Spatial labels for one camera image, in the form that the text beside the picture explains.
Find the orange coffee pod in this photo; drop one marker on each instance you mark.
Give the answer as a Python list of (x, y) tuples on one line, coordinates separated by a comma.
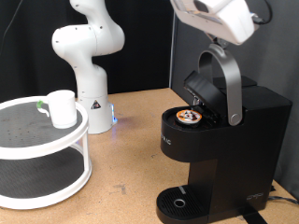
[(188, 115)]

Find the black Keurig coffee machine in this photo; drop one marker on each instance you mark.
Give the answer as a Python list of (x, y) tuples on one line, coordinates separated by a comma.
[(249, 149)]

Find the black backdrop curtain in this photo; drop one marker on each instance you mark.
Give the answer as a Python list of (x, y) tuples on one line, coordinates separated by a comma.
[(31, 62)]

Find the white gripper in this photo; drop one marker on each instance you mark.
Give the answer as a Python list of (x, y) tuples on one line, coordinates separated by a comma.
[(233, 26)]

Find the white mug with green tape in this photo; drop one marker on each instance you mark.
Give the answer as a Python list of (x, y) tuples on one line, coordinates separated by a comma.
[(64, 109)]

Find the white two-tier turntable shelf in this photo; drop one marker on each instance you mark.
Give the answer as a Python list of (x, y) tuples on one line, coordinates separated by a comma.
[(40, 149)]

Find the grey partition panel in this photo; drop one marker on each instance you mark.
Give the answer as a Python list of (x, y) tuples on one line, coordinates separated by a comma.
[(274, 62)]

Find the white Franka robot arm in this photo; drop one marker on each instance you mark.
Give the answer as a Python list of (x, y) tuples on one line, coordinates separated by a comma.
[(90, 40)]

